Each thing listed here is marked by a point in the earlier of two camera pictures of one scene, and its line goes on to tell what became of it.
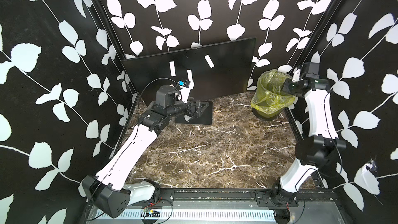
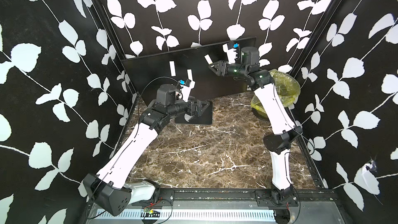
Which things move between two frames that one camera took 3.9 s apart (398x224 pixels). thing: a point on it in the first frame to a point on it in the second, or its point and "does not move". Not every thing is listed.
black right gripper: x=288 y=84 to x=223 y=67
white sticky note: x=189 y=77 does not move
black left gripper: x=197 y=112 does not move
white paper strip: x=209 y=60 does not move
